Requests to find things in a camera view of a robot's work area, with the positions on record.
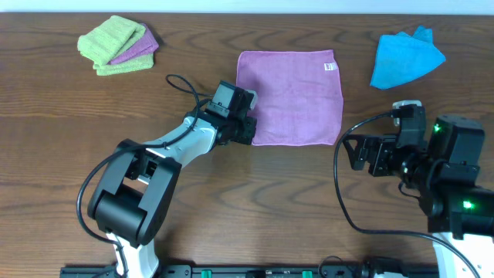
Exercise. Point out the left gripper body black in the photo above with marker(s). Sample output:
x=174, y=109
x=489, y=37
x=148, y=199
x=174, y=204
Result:
x=247, y=129

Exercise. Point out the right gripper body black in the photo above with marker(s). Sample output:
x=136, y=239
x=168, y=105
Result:
x=388, y=161

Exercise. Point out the purple microfiber cloth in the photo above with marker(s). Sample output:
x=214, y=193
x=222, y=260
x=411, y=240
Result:
x=300, y=100

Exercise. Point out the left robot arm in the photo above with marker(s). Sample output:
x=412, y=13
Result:
x=135, y=191

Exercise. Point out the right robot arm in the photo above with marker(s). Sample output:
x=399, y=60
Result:
x=443, y=170

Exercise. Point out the green folded cloth bottom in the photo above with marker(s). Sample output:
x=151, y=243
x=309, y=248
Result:
x=140, y=63

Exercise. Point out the green folded cloth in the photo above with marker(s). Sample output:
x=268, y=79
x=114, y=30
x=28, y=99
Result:
x=110, y=39
x=140, y=63

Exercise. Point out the blue cloth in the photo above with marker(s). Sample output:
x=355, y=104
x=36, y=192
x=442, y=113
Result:
x=402, y=58

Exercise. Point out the purple folded cloth in stack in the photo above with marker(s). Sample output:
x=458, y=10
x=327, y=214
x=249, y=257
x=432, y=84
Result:
x=144, y=46

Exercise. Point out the green folded cloth top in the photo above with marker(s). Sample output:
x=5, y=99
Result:
x=110, y=39

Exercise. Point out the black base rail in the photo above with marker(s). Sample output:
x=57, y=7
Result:
x=185, y=271

